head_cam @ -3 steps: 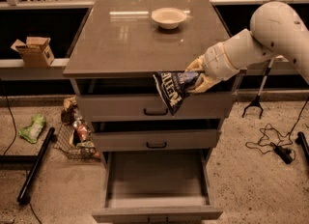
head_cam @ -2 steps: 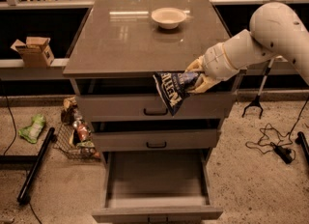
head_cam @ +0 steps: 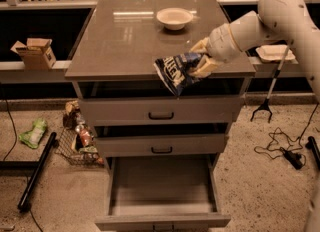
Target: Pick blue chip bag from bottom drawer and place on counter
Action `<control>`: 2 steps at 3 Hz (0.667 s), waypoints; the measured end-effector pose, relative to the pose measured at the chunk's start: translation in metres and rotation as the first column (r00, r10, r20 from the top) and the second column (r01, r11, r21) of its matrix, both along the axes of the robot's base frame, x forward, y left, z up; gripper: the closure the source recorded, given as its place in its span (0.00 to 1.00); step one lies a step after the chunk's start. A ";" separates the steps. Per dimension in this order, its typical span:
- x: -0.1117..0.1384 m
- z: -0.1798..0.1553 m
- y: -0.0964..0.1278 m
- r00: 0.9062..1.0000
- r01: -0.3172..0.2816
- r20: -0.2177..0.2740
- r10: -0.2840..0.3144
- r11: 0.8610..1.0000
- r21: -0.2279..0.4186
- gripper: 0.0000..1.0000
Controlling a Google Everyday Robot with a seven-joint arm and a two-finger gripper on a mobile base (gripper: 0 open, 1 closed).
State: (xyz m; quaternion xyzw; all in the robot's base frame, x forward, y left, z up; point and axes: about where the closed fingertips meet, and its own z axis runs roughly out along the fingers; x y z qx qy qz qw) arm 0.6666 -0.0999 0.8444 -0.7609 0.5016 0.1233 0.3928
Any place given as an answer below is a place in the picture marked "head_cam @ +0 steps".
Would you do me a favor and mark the black stand leg left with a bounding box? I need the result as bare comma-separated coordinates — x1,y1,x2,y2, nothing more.
18,132,57,212

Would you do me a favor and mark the grey drawer cabinet with countertop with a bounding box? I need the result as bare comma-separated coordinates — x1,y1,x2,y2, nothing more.
65,0,257,232

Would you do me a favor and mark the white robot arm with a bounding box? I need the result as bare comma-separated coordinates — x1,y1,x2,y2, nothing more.
194,0,320,232

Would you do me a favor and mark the middle grey drawer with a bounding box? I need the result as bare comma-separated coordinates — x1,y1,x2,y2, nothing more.
96,134,228,157

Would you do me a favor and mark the black stand leg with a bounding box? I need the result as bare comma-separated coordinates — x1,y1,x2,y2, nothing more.
306,136,320,170
18,132,57,212

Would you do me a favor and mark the white bowl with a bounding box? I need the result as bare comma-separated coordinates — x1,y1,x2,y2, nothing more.
156,8,193,31

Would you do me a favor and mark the cardboard box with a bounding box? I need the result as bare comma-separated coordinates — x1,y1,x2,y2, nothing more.
11,38,56,70

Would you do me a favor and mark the blue chip bag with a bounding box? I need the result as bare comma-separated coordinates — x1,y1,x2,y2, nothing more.
154,53,203,96

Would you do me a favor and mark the black stand leg right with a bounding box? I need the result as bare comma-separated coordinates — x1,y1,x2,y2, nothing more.
306,136,320,170

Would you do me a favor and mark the grabber reacher tool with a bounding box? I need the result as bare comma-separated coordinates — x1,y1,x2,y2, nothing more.
250,46,290,121

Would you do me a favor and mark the top grey drawer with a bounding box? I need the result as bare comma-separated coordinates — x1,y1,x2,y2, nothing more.
78,96,243,127

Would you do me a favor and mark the bottom grey open drawer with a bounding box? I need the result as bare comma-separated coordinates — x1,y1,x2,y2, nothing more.
95,155,231,232

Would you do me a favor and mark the red soda can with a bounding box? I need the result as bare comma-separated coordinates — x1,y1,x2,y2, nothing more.
79,129,92,147

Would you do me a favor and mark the green snack bag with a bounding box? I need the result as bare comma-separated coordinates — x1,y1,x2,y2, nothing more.
19,118,47,149

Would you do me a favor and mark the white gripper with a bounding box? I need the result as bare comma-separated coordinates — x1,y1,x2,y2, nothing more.
188,23,241,78

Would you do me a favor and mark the black power adapter with cable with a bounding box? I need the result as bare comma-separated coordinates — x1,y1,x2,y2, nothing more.
254,106,317,170

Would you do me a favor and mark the wire basket with snacks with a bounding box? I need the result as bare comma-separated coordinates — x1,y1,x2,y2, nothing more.
58,100,104,166

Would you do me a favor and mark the white takeout container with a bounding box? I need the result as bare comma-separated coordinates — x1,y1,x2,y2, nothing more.
256,44,295,63

